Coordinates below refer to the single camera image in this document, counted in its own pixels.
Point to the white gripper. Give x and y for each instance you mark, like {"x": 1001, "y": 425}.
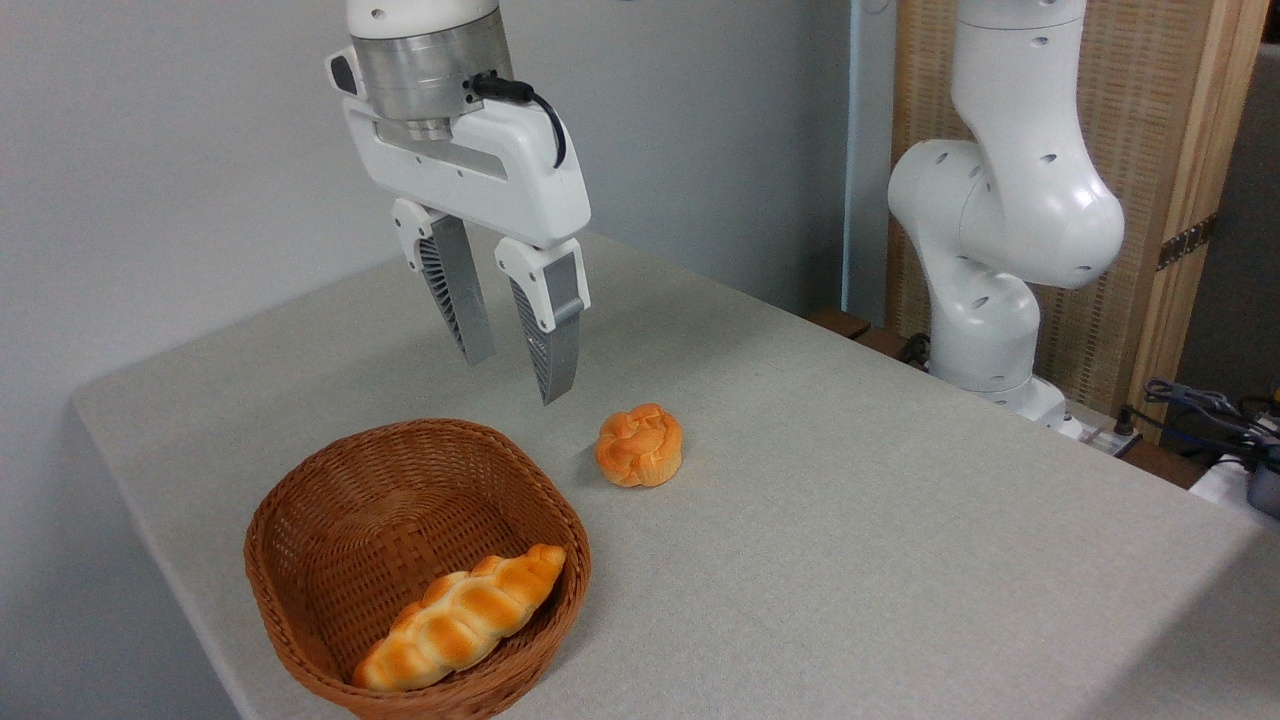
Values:
{"x": 500, "y": 170}

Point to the long braided bread loaf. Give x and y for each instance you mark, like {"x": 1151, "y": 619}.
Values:
{"x": 460, "y": 620}

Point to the round orange bread bun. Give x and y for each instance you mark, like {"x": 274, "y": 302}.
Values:
{"x": 640, "y": 450}

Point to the brown wicker basket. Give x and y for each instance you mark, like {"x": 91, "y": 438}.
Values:
{"x": 400, "y": 500}

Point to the brown wooden base block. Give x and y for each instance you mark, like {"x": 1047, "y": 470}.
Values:
{"x": 840, "y": 322}

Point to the pale blue vertical trim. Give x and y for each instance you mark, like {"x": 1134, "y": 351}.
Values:
{"x": 865, "y": 150}

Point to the white power strip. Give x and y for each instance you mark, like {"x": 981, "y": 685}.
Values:
{"x": 1095, "y": 435}

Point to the dark metal screen hinge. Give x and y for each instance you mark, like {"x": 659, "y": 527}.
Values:
{"x": 1185, "y": 243}

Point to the white plastic box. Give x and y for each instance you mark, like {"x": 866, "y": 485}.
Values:
{"x": 1220, "y": 485}

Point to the grey plastic container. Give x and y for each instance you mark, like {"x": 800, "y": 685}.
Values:
{"x": 1265, "y": 490}

